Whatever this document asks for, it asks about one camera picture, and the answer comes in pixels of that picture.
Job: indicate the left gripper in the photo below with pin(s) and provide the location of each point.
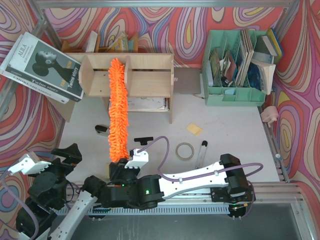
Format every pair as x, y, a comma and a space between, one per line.
61, 163

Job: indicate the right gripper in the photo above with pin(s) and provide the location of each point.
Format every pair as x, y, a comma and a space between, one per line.
120, 166

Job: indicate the white black stapler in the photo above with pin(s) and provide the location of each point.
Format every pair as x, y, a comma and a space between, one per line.
102, 130

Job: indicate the orange chenille duster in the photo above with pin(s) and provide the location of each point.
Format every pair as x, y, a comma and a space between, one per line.
118, 112

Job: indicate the clear tape roll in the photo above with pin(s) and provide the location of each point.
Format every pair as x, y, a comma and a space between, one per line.
184, 151

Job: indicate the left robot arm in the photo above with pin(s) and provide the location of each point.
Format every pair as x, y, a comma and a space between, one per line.
35, 218

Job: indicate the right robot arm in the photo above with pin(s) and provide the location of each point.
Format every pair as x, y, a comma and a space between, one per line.
226, 179

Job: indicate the wooden bookshelf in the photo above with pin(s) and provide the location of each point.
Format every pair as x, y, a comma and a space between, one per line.
145, 74

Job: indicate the black binder clip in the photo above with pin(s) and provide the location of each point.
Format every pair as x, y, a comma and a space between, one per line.
143, 140

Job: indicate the spiral notebook under shelf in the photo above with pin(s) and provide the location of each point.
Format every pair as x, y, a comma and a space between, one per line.
148, 104

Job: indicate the yellow sticky note pad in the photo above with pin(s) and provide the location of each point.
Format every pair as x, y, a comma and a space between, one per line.
194, 129

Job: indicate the Twins story magazine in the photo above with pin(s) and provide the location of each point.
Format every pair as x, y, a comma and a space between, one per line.
41, 67

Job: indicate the pencil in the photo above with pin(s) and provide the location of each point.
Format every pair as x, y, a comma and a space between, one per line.
198, 96

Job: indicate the grey laptop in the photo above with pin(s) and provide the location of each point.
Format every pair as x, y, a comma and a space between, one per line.
186, 80

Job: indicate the green plastic file organizer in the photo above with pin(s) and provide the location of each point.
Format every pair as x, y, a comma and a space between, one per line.
225, 69

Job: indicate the pink piggy figure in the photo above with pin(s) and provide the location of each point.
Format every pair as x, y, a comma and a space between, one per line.
269, 115

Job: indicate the open book in organizer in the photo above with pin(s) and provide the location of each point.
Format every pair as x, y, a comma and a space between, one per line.
266, 73

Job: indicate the blue yellow book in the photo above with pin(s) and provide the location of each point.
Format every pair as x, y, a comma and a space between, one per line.
269, 44

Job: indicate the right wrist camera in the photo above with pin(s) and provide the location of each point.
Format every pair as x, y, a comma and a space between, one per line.
138, 160

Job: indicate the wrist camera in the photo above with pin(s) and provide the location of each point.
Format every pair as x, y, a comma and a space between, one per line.
138, 160
29, 164

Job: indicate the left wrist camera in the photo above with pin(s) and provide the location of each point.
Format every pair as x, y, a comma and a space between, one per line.
29, 164

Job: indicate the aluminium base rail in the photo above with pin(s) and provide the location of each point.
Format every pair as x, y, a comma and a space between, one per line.
265, 193

